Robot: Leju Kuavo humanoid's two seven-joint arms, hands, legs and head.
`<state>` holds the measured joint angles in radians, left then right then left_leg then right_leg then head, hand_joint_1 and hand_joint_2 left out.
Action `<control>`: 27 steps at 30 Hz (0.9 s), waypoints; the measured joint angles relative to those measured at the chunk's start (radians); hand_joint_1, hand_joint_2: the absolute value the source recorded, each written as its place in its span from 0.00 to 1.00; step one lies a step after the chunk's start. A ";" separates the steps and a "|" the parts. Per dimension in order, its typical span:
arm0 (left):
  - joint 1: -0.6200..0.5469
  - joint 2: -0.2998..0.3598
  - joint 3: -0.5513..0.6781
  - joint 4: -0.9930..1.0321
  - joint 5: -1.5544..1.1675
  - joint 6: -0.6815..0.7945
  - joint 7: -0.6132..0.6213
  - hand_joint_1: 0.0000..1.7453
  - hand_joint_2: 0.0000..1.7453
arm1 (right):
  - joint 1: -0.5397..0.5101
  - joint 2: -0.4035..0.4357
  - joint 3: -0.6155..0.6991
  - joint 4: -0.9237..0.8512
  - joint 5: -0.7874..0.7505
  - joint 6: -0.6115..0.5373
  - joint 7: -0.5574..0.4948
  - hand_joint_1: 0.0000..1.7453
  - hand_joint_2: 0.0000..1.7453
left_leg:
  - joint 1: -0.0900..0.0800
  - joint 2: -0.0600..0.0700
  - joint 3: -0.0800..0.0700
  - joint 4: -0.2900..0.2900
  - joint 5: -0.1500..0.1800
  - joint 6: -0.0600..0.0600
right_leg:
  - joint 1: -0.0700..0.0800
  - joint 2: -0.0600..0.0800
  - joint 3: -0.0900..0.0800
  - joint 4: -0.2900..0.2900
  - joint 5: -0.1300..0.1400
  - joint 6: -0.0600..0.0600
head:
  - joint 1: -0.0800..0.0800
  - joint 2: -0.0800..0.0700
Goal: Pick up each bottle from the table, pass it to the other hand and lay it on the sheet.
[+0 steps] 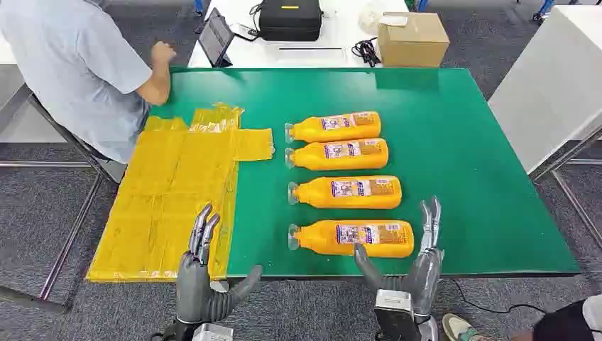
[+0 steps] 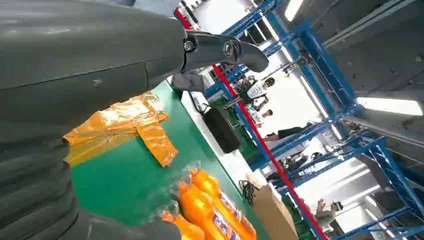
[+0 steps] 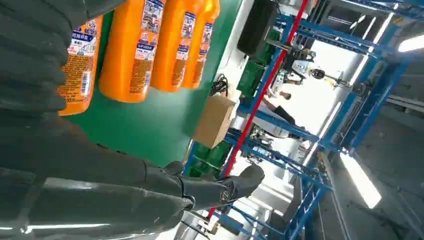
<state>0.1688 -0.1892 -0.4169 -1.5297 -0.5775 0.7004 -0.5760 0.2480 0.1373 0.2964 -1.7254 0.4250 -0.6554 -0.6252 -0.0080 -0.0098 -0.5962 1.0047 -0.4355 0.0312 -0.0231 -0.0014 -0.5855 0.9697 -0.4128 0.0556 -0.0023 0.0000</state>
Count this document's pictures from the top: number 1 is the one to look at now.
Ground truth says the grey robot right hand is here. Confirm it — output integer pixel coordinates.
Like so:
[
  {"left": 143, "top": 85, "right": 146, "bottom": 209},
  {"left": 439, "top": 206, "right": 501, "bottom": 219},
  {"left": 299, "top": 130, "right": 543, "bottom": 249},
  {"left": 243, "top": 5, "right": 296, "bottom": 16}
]
[{"left": 354, "top": 196, "right": 444, "bottom": 317}]

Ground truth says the orange drink bottle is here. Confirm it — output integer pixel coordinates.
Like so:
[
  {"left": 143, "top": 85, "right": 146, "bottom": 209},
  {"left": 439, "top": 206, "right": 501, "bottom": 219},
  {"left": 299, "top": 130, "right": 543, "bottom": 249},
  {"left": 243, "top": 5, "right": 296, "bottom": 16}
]
[
  {"left": 288, "top": 175, "right": 403, "bottom": 210},
  {"left": 288, "top": 219, "right": 415, "bottom": 259},
  {"left": 284, "top": 137, "right": 390, "bottom": 172},
  {"left": 284, "top": 111, "right": 383, "bottom": 144}
]

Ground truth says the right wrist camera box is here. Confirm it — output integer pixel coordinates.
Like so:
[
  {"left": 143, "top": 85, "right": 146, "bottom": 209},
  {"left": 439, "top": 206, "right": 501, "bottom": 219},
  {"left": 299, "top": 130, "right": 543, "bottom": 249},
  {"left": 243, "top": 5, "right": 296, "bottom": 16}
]
[{"left": 373, "top": 289, "right": 422, "bottom": 341}]

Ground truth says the white green sneaker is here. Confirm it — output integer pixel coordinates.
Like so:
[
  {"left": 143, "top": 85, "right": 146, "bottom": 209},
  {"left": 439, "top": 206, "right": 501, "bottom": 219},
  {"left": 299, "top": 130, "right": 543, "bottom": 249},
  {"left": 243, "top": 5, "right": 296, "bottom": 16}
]
[{"left": 442, "top": 313, "right": 486, "bottom": 341}]

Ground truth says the person's dark trouser leg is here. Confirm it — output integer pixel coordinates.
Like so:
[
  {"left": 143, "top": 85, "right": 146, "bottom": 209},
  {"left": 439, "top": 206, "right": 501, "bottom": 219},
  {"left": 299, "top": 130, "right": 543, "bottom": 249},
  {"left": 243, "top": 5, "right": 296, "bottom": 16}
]
[{"left": 510, "top": 293, "right": 602, "bottom": 341}]

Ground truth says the dark tablet on stand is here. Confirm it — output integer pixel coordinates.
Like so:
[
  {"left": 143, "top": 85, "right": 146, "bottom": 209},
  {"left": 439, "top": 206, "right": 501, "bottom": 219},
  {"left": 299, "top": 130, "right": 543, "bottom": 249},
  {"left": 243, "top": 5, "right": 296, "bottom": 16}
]
[{"left": 197, "top": 6, "right": 236, "bottom": 68}]

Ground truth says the blue chair base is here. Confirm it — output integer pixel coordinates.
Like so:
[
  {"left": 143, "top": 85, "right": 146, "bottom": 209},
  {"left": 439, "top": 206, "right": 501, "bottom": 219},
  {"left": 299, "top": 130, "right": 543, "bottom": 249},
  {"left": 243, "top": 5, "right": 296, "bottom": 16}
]
[{"left": 531, "top": 0, "right": 556, "bottom": 23}]

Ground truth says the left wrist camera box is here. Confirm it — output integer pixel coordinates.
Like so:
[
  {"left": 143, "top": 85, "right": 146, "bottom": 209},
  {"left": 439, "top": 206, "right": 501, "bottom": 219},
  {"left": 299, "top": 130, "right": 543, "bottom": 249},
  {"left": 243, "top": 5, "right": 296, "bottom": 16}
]
[{"left": 192, "top": 323, "right": 234, "bottom": 341}]

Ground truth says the black cable bundle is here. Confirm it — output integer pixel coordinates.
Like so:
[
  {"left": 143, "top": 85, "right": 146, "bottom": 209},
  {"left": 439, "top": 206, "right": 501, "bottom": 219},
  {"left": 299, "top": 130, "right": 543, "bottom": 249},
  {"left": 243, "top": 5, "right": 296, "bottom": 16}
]
[{"left": 351, "top": 37, "right": 383, "bottom": 68}]

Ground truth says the brown cardboard box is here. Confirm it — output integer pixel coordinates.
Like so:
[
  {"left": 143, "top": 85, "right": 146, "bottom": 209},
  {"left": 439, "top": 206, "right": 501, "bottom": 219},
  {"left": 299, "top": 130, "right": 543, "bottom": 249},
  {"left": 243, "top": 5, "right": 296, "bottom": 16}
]
[{"left": 377, "top": 11, "right": 451, "bottom": 68}]

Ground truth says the green table mat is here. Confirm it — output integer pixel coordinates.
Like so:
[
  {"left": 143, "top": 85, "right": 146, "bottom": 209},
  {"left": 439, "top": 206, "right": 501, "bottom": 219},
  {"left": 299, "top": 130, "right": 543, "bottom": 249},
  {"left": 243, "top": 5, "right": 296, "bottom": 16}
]
[{"left": 149, "top": 67, "right": 580, "bottom": 278}]

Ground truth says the person's right hand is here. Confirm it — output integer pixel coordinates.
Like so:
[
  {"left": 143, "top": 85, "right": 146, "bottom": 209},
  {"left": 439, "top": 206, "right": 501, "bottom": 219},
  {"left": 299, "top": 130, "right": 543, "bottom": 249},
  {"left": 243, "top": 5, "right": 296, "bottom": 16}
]
[{"left": 150, "top": 40, "right": 177, "bottom": 67}]

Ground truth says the clear plastic bag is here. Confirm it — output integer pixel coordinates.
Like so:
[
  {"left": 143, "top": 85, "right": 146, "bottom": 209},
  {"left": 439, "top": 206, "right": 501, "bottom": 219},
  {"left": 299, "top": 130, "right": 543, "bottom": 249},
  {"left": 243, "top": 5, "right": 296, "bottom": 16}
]
[{"left": 358, "top": 6, "right": 382, "bottom": 35}]

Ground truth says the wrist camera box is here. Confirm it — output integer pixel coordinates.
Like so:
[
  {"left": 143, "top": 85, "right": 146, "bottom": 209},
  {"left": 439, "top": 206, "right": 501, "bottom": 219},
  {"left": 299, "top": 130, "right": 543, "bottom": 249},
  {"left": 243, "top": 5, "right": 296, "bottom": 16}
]
[
  {"left": 192, "top": 323, "right": 234, "bottom": 341},
  {"left": 373, "top": 289, "right": 422, "bottom": 341}
]

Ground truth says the yellow plastic sheet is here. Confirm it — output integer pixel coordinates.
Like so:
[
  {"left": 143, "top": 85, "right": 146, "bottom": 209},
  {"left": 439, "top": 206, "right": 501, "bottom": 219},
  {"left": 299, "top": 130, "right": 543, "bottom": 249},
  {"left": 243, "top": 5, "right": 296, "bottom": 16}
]
[{"left": 86, "top": 102, "right": 275, "bottom": 283}]

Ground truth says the black floor cable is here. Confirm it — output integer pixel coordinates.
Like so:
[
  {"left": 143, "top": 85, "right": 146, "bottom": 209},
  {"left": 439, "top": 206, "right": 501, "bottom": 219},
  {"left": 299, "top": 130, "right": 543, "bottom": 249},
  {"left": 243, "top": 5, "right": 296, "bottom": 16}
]
[{"left": 450, "top": 278, "right": 549, "bottom": 315}]

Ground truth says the steel table frame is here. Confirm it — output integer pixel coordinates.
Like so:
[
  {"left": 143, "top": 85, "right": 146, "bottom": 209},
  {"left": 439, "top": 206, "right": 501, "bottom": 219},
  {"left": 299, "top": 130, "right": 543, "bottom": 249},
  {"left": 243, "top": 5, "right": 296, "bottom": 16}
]
[
  {"left": 0, "top": 93, "right": 128, "bottom": 314},
  {"left": 529, "top": 126, "right": 602, "bottom": 250}
]

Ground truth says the person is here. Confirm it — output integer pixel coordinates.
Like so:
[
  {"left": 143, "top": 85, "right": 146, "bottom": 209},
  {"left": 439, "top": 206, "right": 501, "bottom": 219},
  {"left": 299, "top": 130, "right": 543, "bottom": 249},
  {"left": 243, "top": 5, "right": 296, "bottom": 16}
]
[{"left": 0, "top": 0, "right": 154, "bottom": 165}]

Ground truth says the smartphone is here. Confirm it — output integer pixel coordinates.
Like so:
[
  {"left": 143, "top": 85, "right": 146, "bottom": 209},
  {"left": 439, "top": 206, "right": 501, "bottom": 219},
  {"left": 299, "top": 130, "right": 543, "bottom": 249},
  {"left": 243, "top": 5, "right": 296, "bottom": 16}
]
[{"left": 231, "top": 22, "right": 261, "bottom": 43}]

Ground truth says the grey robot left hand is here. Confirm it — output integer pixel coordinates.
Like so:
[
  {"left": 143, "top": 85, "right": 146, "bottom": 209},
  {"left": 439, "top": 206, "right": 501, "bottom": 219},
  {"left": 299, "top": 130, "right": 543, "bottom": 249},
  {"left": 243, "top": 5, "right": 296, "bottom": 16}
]
[{"left": 175, "top": 203, "right": 263, "bottom": 325}]

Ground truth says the black carry case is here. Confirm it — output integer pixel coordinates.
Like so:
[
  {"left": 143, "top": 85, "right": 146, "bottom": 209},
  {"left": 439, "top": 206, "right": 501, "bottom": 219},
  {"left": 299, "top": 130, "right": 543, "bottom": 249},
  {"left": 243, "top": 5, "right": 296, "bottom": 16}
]
[{"left": 257, "top": 0, "right": 324, "bottom": 43}]

